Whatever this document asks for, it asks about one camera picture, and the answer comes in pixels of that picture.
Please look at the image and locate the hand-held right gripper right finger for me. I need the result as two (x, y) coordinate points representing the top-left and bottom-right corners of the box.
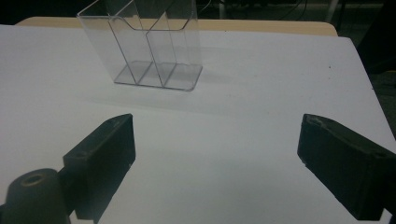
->
(296, 113), (396, 221)

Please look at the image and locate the clear acrylic pen holder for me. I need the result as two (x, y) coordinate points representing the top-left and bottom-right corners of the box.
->
(76, 0), (205, 92)

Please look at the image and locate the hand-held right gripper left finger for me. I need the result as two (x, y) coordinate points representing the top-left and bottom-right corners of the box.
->
(63, 113), (137, 224)

